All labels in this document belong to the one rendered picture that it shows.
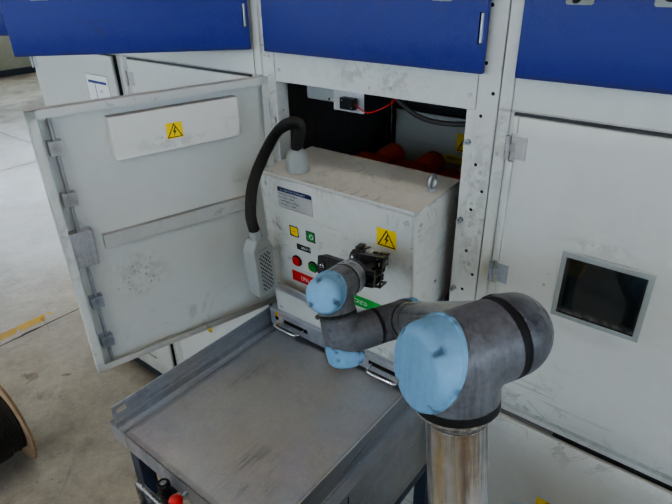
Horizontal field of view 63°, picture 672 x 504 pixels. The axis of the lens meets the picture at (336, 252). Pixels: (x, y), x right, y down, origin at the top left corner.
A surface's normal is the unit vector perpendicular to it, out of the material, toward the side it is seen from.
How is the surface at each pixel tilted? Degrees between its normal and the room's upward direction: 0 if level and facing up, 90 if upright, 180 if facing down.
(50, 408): 0
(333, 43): 90
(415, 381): 82
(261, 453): 0
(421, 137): 90
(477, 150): 90
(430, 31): 90
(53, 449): 0
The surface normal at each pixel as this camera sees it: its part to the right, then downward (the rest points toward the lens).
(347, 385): -0.02, -0.88
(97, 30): 0.09, 0.47
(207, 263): 0.60, 0.37
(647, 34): -0.62, 0.38
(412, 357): -0.90, 0.09
